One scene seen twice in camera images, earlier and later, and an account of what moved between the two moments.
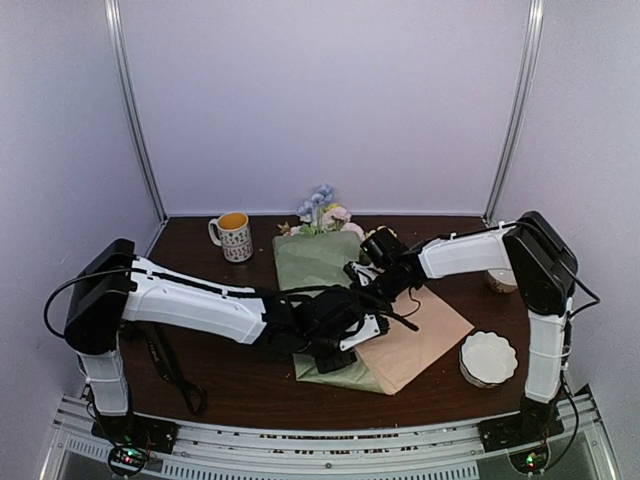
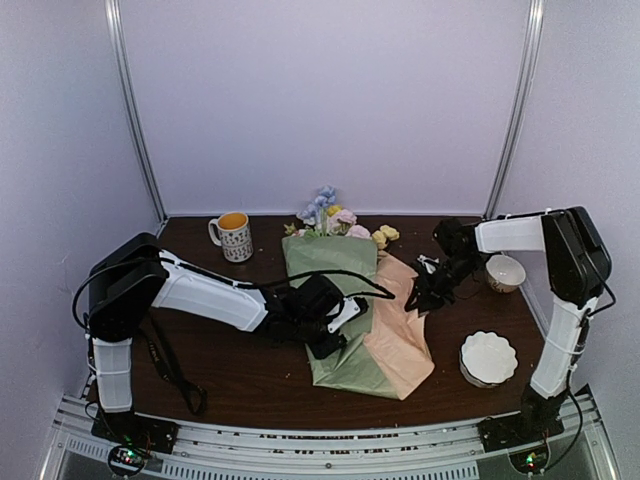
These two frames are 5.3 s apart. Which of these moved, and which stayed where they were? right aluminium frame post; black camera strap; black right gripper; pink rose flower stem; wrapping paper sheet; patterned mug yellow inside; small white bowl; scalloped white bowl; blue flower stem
Moved: pink rose flower stem; blue flower stem; wrapping paper sheet; black right gripper
Stayed: scalloped white bowl; black camera strap; small white bowl; right aluminium frame post; patterned mug yellow inside
